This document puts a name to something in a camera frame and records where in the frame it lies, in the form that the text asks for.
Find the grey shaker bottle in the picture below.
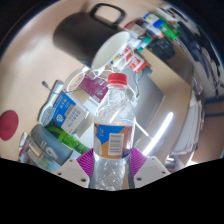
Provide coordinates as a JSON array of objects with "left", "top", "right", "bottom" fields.
[{"left": 24, "top": 123, "right": 74, "bottom": 166}]

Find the small white bowl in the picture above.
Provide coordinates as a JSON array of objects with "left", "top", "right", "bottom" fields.
[{"left": 66, "top": 69, "right": 88, "bottom": 93}]

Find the blue and white carton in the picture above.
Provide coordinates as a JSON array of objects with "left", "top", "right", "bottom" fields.
[{"left": 51, "top": 90, "right": 89, "bottom": 135}]

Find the white bottle with blue label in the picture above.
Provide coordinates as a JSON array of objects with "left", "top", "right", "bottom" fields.
[{"left": 143, "top": 12, "right": 164, "bottom": 29}]

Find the under-shelf light bar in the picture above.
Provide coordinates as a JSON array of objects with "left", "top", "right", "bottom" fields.
[{"left": 142, "top": 111, "right": 175, "bottom": 156}]

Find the magenta snack pouch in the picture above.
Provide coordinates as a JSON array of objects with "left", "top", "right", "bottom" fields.
[{"left": 78, "top": 71, "right": 109, "bottom": 104}]

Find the black mug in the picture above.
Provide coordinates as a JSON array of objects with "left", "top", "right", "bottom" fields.
[{"left": 53, "top": 3, "right": 132, "bottom": 73}]

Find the flat round red coaster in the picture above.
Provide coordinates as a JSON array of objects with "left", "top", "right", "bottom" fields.
[{"left": 0, "top": 109, "right": 20, "bottom": 142}]

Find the green container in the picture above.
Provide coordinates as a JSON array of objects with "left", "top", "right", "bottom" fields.
[{"left": 163, "top": 23, "right": 181, "bottom": 40}]

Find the light blue brush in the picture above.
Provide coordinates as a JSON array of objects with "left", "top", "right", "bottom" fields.
[{"left": 38, "top": 79, "right": 64, "bottom": 126}]

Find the green plastic bottle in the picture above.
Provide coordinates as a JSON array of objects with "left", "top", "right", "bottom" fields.
[{"left": 44, "top": 119, "right": 90, "bottom": 154}]

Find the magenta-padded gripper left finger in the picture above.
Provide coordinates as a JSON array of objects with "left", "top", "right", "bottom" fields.
[{"left": 54, "top": 148, "right": 96, "bottom": 189}]

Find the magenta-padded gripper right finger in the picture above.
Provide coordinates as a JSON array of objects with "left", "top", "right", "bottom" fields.
[{"left": 128, "top": 147, "right": 172, "bottom": 189}]

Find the red and white canister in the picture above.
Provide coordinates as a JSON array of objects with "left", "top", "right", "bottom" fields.
[{"left": 118, "top": 46, "right": 148, "bottom": 74}]

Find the clear red-capped plastic bottle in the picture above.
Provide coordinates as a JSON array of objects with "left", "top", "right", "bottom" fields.
[{"left": 93, "top": 72, "right": 136, "bottom": 191}]

